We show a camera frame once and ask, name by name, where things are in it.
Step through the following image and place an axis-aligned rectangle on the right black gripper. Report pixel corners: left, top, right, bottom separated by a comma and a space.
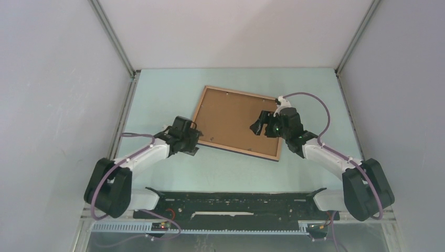
250, 110, 290, 140

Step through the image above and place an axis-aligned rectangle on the wooden picture frame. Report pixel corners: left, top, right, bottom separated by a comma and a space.
192, 85, 284, 162

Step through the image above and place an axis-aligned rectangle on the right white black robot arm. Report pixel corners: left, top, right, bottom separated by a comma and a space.
250, 108, 395, 221

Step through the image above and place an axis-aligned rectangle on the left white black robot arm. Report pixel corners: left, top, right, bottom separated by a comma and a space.
83, 116, 202, 221

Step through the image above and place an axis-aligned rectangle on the left corner aluminium profile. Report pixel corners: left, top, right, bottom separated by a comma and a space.
88, 0, 136, 78

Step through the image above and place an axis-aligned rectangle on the corner aluminium profile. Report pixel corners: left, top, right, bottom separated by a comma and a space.
88, 0, 136, 78
335, 0, 382, 77

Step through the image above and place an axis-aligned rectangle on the right corner aluminium profile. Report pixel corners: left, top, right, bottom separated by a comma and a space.
335, 0, 382, 77

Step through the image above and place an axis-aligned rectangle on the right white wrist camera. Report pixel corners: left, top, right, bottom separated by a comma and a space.
273, 96, 292, 117

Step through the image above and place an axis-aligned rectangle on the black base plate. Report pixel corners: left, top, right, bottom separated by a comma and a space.
152, 191, 333, 233

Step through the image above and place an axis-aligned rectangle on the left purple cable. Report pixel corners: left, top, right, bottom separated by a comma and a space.
90, 132, 183, 244

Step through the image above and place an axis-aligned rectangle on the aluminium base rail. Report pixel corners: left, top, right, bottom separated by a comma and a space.
73, 192, 402, 251

